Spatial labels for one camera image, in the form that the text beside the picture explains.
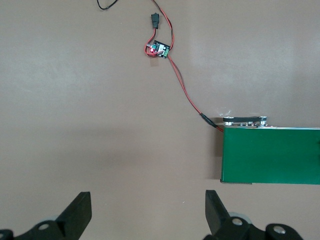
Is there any black conveyor motor drive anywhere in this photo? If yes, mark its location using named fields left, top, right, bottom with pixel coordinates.
left=219, top=115, right=270, bottom=129

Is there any small black circuit board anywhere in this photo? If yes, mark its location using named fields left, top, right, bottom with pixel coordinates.
left=149, top=39, right=171, bottom=60

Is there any thin black cable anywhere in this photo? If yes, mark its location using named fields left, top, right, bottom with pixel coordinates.
left=96, top=0, right=120, bottom=11

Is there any red black twin wire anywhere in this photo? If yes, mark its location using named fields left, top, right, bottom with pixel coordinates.
left=143, top=0, right=225, bottom=133

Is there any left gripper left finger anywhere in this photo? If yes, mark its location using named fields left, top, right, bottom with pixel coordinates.
left=14, top=191, right=93, bottom=240

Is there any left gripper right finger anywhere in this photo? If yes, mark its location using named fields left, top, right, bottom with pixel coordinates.
left=203, top=189, right=253, bottom=240

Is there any green conveyor belt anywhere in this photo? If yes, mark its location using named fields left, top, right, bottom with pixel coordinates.
left=219, top=126, right=320, bottom=186

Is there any black inline switch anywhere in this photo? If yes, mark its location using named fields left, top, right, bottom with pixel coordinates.
left=150, top=12, right=161, bottom=30

